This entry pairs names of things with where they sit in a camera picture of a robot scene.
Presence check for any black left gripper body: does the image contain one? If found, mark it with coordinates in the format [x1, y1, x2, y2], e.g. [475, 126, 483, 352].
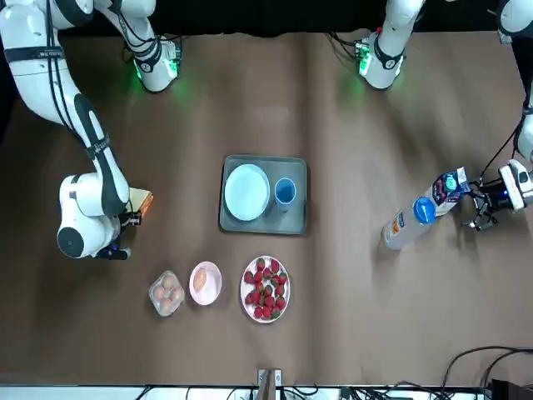
[485, 182, 511, 212]

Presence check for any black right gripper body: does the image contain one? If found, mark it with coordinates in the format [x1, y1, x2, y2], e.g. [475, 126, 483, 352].
[97, 244, 132, 262]

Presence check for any triangular sandwich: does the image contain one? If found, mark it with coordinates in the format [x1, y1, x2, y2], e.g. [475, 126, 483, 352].
[127, 187, 155, 218]

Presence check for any milk carton with green cap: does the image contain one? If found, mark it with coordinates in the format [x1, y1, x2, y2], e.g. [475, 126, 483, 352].
[431, 166, 472, 218]

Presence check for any pale blue plate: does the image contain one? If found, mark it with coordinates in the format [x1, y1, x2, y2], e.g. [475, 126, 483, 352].
[223, 163, 271, 221]

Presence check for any white strawberry plate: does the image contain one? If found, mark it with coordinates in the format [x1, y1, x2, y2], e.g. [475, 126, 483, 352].
[239, 255, 291, 324]

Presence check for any blue cup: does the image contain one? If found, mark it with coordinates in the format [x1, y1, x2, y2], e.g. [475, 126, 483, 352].
[273, 177, 298, 214]

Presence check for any grey-green serving tray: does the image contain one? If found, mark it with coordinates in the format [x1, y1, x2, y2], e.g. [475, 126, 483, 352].
[218, 155, 309, 238]

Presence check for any clear plastic egg box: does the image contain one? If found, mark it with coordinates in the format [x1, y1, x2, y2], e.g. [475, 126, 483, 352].
[147, 269, 187, 318]

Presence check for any clear bottle with blue cap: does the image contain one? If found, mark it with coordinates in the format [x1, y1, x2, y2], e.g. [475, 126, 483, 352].
[381, 196, 437, 251]

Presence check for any black box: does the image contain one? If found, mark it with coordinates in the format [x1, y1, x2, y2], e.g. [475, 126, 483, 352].
[490, 377, 533, 400]

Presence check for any black backdrop curtain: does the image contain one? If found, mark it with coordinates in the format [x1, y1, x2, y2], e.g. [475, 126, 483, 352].
[0, 0, 533, 43]

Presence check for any thick black cable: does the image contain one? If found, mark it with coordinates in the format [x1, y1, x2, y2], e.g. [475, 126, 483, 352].
[441, 344, 533, 397]

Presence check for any aluminium profile post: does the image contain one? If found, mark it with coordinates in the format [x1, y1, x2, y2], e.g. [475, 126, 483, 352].
[257, 367, 282, 400]

